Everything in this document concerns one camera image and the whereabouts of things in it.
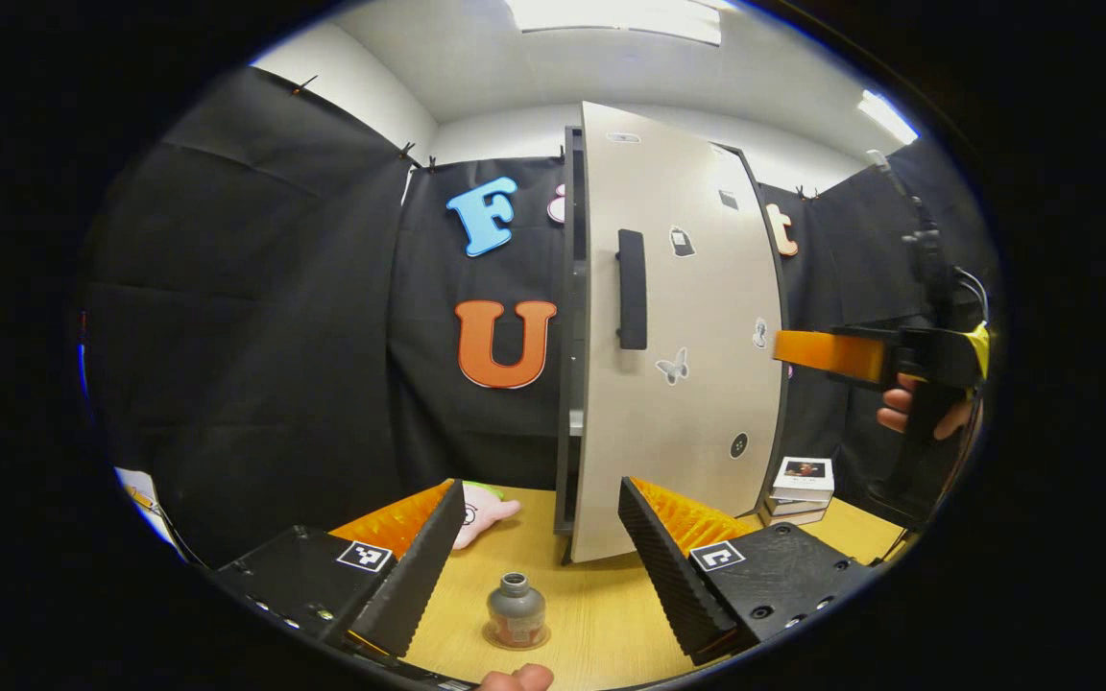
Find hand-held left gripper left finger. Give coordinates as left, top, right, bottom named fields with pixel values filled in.
left=212, top=478, right=468, bottom=668

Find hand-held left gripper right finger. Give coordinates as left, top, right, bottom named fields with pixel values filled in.
left=616, top=475, right=876, bottom=668

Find silver pink label bottle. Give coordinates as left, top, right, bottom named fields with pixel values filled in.
left=486, top=572, right=549, bottom=649

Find beige cabinet door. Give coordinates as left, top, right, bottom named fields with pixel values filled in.
left=572, top=101, right=784, bottom=564

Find black door handle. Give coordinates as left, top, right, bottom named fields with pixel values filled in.
left=616, top=228, right=648, bottom=351

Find grey cabinet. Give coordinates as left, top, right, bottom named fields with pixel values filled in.
left=553, top=125, right=789, bottom=567

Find pink plush toy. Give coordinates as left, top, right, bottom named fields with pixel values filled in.
left=452, top=483, right=522, bottom=550

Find white book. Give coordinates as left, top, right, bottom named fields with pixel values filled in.
left=769, top=456, right=835, bottom=503

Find small ceiling light panel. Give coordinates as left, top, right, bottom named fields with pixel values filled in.
left=855, top=89, right=921, bottom=145

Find white side desk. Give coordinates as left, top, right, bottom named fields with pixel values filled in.
left=116, top=467, right=180, bottom=553

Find black backdrop cloth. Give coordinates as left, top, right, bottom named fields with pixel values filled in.
left=73, top=67, right=996, bottom=567

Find large ceiling light panel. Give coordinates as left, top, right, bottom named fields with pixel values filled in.
left=505, top=0, right=722, bottom=47

